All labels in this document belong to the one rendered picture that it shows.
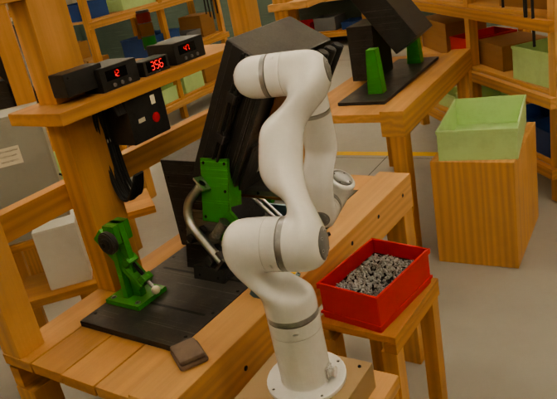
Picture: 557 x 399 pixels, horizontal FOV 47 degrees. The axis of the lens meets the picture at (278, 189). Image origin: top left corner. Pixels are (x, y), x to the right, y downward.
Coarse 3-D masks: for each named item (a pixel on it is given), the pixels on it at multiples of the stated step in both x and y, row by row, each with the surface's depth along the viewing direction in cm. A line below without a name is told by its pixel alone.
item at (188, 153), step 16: (192, 144) 238; (160, 160) 228; (176, 160) 224; (192, 160) 220; (176, 176) 226; (192, 176) 222; (176, 192) 230; (176, 208) 233; (192, 208) 228; (240, 208) 239; (256, 208) 247
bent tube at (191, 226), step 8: (200, 176) 210; (200, 184) 207; (192, 192) 210; (200, 192) 210; (192, 200) 211; (184, 208) 213; (184, 216) 213; (192, 216) 214; (192, 224) 213; (192, 232) 212; (200, 232) 212; (200, 240) 211; (208, 240) 211; (208, 248) 209; (216, 256) 208
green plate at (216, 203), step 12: (204, 168) 210; (216, 168) 207; (228, 168) 205; (216, 180) 208; (228, 180) 205; (204, 192) 211; (216, 192) 208; (228, 192) 206; (240, 192) 213; (204, 204) 212; (216, 204) 209; (228, 204) 206; (240, 204) 213; (204, 216) 213; (216, 216) 210
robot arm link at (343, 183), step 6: (336, 174) 176; (342, 174) 177; (348, 174) 178; (336, 180) 174; (342, 180) 175; (348, 180) 176; (336, 186) 173; (342, 186) 173; (348, 186) 174; (354, 186) 176; (336, 192) 174; (342, 192) 174; (348, 192) 175; (336, 198) 174; (342, 198) 175; (342, 204) 176
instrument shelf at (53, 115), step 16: (208, 48) 248; (192, 64) 225; (208, 64) 232; (144, 80) 207; (160, 80) 213; (80, 96) 201; (96, 96) 196; (112, 96) 197; (128, 96) 202; (16, 112) 195; (32, 112) 191; (48, 112) 186; (64, 112) 183; (80, 112) 188; (96, 112) 192
